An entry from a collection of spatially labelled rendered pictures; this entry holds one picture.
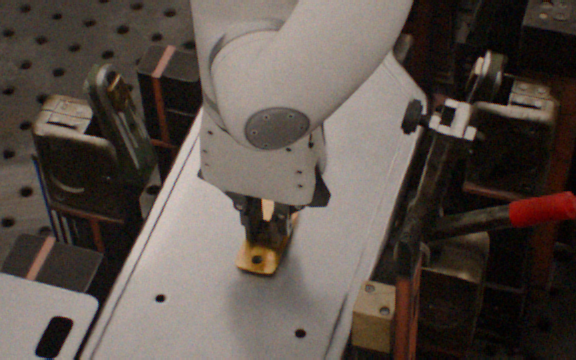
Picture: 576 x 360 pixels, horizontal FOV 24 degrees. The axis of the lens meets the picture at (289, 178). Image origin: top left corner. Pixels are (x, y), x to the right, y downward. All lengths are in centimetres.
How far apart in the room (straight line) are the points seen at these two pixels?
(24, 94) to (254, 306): 71
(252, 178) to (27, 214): 59
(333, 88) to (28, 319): 41
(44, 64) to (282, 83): 95
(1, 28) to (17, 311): 76
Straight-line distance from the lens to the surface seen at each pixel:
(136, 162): 128
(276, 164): 110
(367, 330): 112
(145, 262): 123
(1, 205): 169
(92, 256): 126
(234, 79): 94
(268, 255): 121
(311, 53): 91
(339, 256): 122
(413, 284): 102
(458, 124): 103
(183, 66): 140
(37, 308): 122
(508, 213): 110
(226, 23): 97
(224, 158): 112
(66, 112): 130
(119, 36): 186
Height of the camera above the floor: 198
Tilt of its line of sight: 50 degrees down
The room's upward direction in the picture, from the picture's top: 3 degrees counter-clockwise
